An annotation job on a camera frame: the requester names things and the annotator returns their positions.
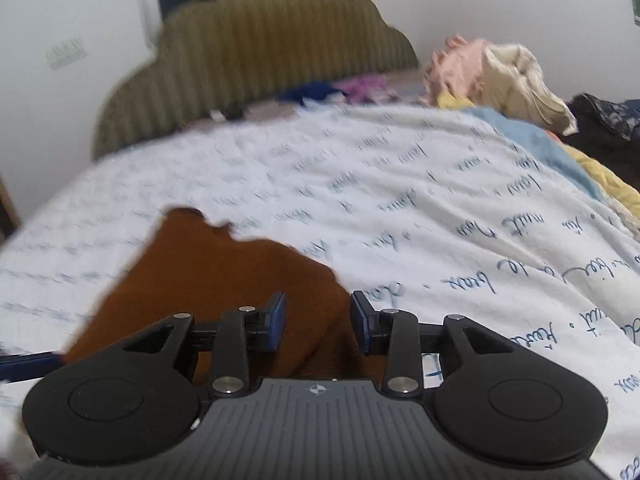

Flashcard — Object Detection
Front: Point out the patterned pillow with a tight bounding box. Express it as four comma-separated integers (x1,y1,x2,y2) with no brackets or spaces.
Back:
244,102,302,122

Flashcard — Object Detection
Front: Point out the yellow quilt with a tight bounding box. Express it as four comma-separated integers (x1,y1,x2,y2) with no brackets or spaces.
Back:
572,149,640,241

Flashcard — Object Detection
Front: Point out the white printed blanket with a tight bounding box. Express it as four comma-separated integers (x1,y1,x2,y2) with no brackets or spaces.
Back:
0,102,640,480

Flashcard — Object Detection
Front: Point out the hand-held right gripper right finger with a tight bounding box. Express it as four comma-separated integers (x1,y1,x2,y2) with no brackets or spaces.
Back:
350,290,506,397

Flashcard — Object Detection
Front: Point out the small yellow cloth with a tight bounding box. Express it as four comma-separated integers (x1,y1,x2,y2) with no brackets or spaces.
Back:
436,91,477,111

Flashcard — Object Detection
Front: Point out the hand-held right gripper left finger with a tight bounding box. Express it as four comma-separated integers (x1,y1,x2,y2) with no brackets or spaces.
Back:
122,292,287,396

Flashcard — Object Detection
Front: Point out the light blue towel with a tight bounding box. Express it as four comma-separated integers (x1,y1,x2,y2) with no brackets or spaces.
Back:
470,107,607,202

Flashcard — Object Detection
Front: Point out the dark clothes pile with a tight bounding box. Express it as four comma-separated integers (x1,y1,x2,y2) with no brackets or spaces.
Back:
559,92,640,162

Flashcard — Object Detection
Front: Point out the small light blue cloth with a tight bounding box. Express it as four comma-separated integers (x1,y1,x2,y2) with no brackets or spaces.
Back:
300,96,347,110

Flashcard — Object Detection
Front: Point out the pink clothes pile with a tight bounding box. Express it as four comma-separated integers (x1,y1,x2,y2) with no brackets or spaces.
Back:
425,35,490,107

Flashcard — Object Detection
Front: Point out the pile of pastel clothes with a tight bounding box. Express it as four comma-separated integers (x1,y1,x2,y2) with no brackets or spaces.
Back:
482,42,579,136

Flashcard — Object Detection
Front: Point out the purple cloth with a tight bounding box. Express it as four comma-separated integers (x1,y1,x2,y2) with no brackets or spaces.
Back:
332,75,397,104

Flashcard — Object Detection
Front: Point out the brown knitted cloth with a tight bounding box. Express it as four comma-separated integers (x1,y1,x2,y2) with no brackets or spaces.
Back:
65,207,362,392

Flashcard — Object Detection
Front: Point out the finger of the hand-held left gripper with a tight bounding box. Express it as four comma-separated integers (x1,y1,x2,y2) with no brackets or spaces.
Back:
0,351,66,382

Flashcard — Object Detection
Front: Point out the olive striped headboard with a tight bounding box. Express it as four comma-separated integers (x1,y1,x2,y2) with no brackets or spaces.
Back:
92,0,420,161

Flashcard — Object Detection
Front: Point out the navy blue cloth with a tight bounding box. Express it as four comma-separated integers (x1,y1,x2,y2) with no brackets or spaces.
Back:
279,81,346,104

